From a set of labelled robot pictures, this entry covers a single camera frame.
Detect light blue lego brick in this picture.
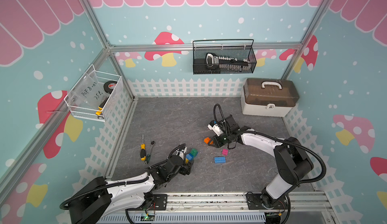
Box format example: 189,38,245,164
214,156,226,164
185,153,194,161

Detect green lego brick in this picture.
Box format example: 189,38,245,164
189,148,198,157

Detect orange lego brick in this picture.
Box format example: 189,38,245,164
204,137,214,145

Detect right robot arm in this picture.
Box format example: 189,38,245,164
206,104,327,209

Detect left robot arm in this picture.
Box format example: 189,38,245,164
59,144,192,224

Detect ratchet wrench on table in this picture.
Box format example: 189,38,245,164
145,141,155,164

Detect screwdriver on table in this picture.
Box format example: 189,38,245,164
140,134,147,161

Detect white storage box brown lid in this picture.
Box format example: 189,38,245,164
241,78,299,117

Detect socket set tool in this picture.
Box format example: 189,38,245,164
205,53,252,73

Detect black tape roll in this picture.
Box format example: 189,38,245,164
103,80,118,94

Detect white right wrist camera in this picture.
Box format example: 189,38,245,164
208,120,224,136

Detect black wire wall basket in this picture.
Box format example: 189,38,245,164
192,39,257,74

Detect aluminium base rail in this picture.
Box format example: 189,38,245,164
98,192,339,224

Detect white wire wall basket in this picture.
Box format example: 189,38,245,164
64,65,125,122

